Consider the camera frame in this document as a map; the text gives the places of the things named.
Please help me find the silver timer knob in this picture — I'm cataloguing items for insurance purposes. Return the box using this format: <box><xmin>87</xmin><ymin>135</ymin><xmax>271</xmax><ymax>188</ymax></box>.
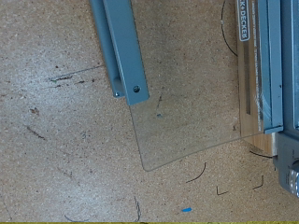
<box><xmin>287</xmin><ymin>159</ymin><xmax>299</xmax><ymax>195</ymax></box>

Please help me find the glass oven door with handle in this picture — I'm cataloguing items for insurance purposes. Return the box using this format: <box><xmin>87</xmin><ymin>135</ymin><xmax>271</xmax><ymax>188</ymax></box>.
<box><xmin>88</xmin><ymin>0</ymin><xmax>284</xmax><ymax>173</ymax></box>

